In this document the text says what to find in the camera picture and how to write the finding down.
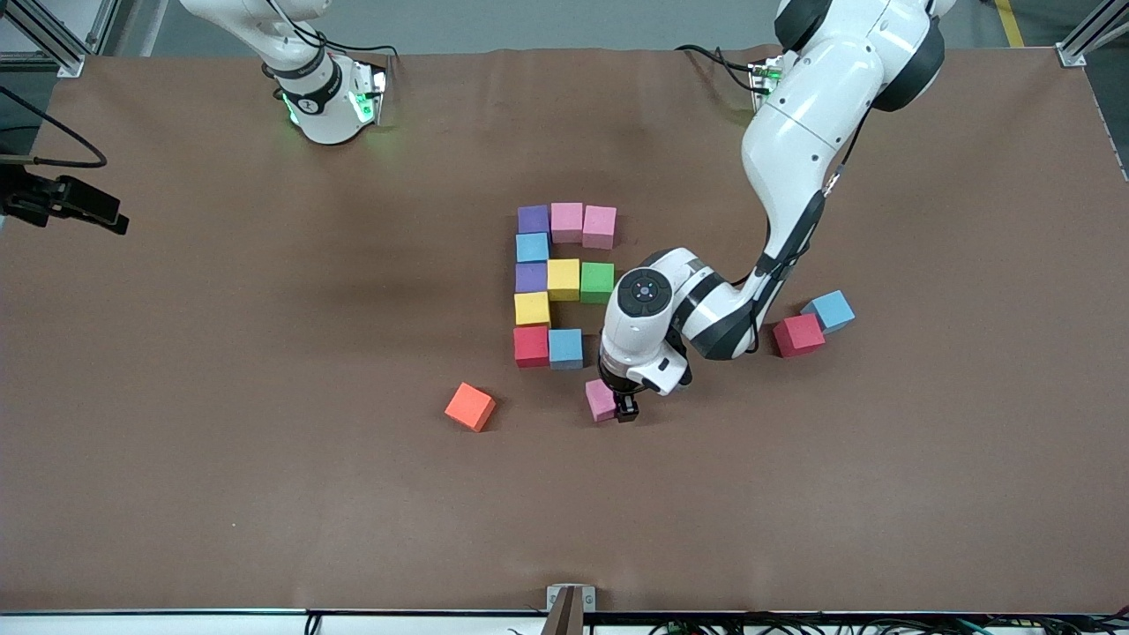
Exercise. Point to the blue foam cube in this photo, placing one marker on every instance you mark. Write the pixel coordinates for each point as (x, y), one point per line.
(831, 310)
(533, 248)
(565, 348)

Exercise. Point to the purple foam cube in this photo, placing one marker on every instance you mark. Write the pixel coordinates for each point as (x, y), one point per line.
(534, 219)
(531, 278)

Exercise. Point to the orange foam cube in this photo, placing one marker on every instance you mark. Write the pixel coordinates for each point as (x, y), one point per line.
(470, 407)

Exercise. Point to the green foam cube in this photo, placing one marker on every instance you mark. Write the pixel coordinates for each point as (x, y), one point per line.
(597, 282)

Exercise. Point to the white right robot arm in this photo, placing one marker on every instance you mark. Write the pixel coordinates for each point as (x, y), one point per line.
(326, 106)

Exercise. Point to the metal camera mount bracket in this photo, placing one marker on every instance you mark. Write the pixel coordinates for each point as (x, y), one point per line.
(571, 604)

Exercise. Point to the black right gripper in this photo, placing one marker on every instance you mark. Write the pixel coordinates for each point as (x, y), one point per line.
(35, 197)

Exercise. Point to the red foam cube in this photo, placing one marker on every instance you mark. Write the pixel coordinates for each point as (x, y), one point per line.
(531, 346)
(799, 335)

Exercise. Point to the pink foam cube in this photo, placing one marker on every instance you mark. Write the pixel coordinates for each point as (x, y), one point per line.
(567, 222)
(600, 404)
(599, 227)

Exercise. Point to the yellow foam cube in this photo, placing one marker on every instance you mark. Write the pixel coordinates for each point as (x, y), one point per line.
(564, 280)
(533, 309)

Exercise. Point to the brown table cover mat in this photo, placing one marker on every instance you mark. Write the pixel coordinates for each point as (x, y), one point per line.
(564, 511)

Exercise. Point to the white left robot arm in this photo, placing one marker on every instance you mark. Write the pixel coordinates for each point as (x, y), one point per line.
(820, 132)

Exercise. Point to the white table edge rail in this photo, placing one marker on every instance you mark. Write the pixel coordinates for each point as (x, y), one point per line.
(132, 624)

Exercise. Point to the aluminium frame post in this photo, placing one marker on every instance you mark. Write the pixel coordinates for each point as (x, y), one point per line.
(53, 44)
(1080, 48)

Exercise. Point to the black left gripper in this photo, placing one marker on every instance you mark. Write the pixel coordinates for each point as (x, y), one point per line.
(620, 390)

